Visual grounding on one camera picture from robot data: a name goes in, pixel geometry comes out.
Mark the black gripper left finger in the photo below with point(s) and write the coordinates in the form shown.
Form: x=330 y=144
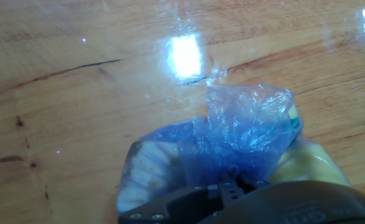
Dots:
x=185 y=203

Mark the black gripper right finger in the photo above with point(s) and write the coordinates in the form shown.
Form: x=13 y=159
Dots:
x=251 y=186

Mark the purple plastic bag of sponges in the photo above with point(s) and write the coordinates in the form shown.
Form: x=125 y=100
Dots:
x=238 y=137

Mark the yellow green scrub sponge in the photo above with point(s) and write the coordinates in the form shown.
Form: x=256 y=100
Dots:
x=294 y=119
x=310 y=165

